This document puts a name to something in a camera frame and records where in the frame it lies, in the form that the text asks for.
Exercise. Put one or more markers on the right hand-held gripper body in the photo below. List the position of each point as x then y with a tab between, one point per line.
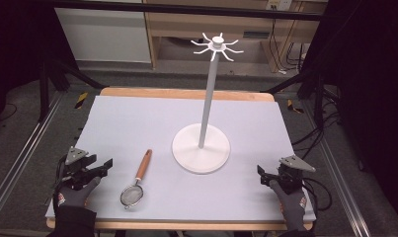
290	174

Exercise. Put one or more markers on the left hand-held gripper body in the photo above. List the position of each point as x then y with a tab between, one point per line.
75	166

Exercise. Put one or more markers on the white hook rack stand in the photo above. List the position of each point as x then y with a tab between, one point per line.
202	148

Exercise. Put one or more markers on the person's left hand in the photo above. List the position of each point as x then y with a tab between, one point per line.
75	197

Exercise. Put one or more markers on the pale blue table mat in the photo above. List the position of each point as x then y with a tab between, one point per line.
147	131

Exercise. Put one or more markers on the yellow-black floor tape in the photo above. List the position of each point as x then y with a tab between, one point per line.
81	100
294	107

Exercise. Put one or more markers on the black metal stand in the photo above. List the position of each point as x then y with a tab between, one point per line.
313	89
55	79

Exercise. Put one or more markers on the wooden table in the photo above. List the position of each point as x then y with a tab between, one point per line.
186	94

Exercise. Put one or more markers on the black curtain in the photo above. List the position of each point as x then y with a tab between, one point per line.
371	82
15	39

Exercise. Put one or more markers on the white cabinet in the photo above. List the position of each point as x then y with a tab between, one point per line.
104	36

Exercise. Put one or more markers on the wooden desk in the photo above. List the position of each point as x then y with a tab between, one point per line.
176	24

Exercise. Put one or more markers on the metal floor rail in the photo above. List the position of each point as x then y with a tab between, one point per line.
25	148
338	171

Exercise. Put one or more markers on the white wall socket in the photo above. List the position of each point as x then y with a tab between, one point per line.
278	4

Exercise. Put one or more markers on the black frame crossbar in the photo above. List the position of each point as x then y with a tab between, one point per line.
186	9

